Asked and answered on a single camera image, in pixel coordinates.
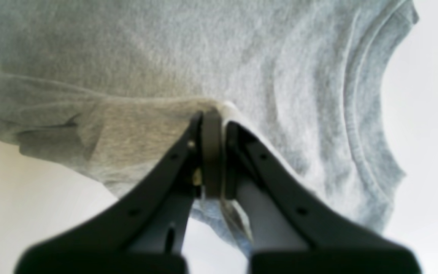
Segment grey T-shirt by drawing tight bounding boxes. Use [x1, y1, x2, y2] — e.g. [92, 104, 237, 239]
[0, 0, 419, 233]

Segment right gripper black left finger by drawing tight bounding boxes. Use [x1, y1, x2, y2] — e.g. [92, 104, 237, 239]
[14, 112, 203, 274]

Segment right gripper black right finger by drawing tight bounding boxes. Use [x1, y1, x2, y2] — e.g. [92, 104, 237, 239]
[225, 123, 421, 274]

